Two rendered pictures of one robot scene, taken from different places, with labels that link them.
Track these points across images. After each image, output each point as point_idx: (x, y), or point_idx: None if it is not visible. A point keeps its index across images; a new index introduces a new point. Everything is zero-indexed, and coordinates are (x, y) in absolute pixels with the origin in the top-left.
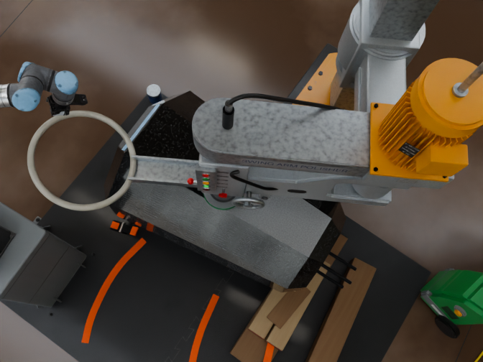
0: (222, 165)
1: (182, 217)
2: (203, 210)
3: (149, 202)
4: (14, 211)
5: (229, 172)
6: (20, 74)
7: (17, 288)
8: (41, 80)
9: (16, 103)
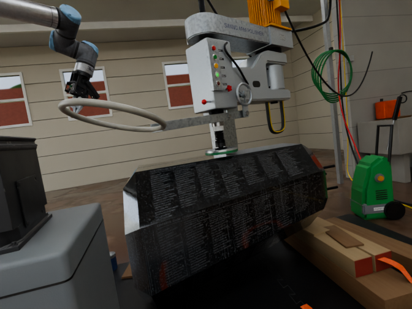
0: (217, 39)
1: (214, 183)
2: (222, 166)
3: (180, 193)
4: None
5: (222, 50)
6: (53, 30)
7: (87, 295)
8: None
9: (65, 8)
